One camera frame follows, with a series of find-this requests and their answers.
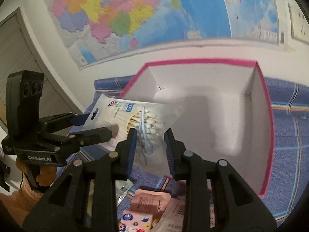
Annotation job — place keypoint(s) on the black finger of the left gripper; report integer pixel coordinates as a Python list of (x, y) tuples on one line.
[(94, 137)]

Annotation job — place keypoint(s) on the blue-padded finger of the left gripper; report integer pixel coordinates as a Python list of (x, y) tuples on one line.
[(77, 119)]

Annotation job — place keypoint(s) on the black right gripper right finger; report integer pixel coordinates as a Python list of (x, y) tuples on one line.
[(217, 198)]

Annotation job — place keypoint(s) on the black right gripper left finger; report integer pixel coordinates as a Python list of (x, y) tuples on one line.
[(83, 198)]

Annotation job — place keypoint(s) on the orange left sleeve forearm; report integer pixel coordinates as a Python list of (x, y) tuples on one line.
[(21, 202)]

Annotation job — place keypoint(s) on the left hand on handle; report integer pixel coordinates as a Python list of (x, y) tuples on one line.
[(46, 176)]

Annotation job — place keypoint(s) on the clear small packet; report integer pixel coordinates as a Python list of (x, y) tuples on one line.
[(122, 188)]

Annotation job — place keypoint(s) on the pink floral tissue pack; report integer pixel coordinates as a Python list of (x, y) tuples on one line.
[(134, 221)]

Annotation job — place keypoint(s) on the light pink printed packet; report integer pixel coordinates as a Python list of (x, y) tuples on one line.
[(173, 217)]

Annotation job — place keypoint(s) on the pink sachet packet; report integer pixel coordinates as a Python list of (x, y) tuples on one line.
[(150, 202)]

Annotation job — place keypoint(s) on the grey door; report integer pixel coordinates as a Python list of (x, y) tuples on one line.
[(18, 53)]

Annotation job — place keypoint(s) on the pink white cardboard box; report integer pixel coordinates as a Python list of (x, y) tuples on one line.
[(227, 110)]

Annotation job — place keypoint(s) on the blue plaid cloth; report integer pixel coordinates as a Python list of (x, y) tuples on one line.
[(287, 194)]

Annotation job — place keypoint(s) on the colourful wall map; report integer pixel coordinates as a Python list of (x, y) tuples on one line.
[(99, 30)]

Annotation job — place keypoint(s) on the white wall socket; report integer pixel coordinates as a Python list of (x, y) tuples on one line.
[(299, 24)]

